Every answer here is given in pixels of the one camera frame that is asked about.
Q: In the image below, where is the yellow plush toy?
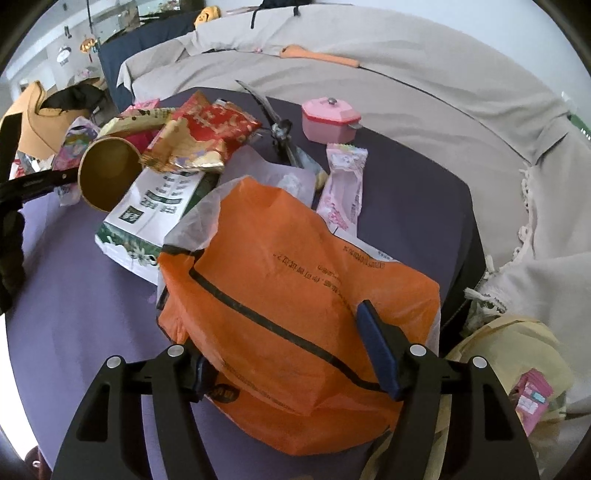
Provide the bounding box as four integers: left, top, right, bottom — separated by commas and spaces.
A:
193, 5, 221, 28

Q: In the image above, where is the pink white wrapper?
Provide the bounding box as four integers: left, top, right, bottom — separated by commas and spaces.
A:
317, 143, 369, 237

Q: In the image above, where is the red gold paper cup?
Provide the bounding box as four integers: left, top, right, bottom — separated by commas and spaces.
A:
78, 137, 142, 212

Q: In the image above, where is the pink toy cash register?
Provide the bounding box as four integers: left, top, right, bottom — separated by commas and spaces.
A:
122, 99, 160, 115

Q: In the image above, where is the orange back scratcher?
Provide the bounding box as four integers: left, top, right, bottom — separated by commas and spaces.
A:
280, 45, 360, 68

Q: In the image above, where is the orange plastic bag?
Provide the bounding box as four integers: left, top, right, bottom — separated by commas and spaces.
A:
158, 177, 440, 455

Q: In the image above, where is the green white milk carton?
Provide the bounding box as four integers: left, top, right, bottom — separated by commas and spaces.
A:
94, 169, 219, 284

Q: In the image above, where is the purple tablecloth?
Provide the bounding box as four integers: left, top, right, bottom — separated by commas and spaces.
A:
4, 87, 486, 480

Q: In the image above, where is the green gold wrapper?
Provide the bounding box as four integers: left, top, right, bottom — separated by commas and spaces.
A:
97, 107, 175, 138

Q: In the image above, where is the colourful snack box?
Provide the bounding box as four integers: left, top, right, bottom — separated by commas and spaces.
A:
51, 116, 100, 207

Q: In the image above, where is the pink toy pot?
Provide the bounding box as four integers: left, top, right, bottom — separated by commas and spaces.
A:
301, 97, 362, 144

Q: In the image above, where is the yellow trash bag bin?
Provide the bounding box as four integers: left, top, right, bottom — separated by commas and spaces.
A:
359, 314, 575, 480

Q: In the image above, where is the clear plastic bag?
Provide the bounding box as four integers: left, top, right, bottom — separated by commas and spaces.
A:
164, 146, 315, 252

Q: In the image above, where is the purple potato chip bag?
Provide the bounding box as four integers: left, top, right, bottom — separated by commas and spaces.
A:
509, 369, 554, 436

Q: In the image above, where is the red gold snack bag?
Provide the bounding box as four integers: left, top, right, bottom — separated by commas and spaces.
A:
140, 91, 262, 173

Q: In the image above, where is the green box on sofa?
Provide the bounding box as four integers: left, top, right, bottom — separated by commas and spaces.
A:
569, 114, 591, 141

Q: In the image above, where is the grey covered sofa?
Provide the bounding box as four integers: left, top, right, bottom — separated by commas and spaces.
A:
117, 5, 590, 414

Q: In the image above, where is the dark blue cabinet cover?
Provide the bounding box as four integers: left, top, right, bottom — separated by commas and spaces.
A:
98, 11, 197, 112

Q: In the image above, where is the black backpack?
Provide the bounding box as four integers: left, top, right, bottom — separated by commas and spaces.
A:
250, 0, 314, 29

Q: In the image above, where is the orange beanbag chair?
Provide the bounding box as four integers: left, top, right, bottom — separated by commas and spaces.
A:
1, 81, 105, 160

